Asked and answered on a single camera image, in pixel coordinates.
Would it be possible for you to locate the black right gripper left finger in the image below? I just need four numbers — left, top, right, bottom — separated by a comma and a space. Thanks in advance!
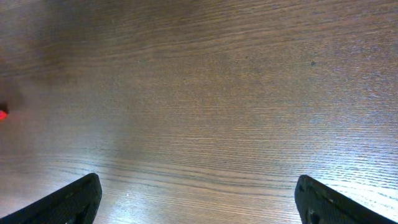
1, 173, 102, 224

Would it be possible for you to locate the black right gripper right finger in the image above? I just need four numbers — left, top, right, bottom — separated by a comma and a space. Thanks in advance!
294, 175, 397, 224

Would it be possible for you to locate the red snack packet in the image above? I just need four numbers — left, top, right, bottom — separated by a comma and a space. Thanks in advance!
0, 110, 8, 121

